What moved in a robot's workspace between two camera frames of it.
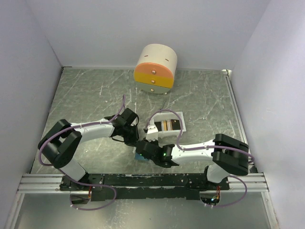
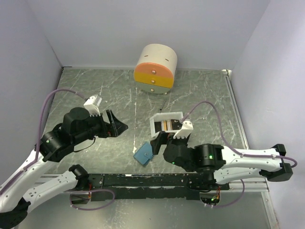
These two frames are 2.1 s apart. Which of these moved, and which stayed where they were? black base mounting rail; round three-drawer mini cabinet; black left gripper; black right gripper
Moved: black left gripper; black right gripper
Stayed: round three-drawer mini cabinet; black base mounting rail
